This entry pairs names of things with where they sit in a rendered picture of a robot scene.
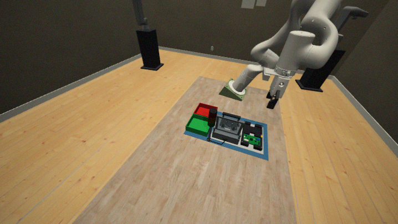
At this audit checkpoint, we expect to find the red open box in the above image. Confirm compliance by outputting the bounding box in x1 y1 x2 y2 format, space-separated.
194 103 218 117

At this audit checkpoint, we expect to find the green bin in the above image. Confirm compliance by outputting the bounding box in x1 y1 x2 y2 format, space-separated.
186 114 210 137

